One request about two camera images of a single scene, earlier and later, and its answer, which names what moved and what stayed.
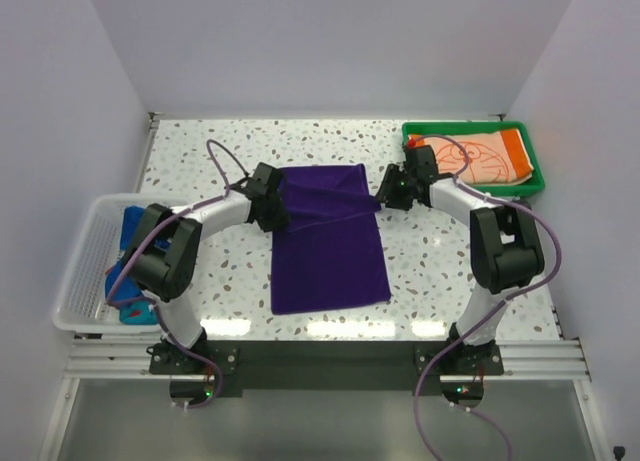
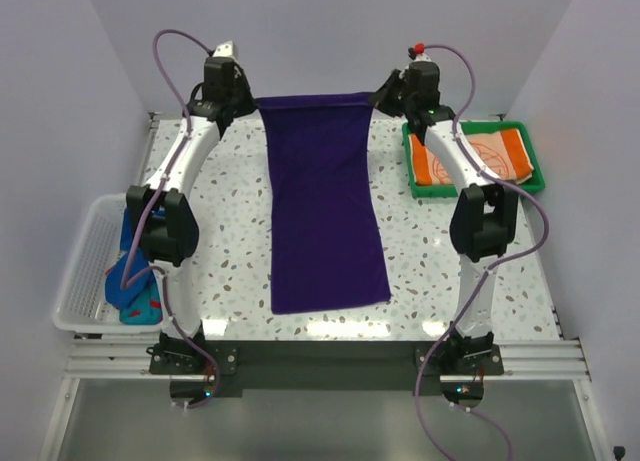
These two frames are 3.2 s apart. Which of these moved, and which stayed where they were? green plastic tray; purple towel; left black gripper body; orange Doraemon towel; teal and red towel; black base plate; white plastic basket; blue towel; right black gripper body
Moved: purple towel; right black gripper body; left black gripper body
Stayed: teal and red towel; white plastic basket; green plastic tray; black base plate; blue towel; orange Doraemon towel
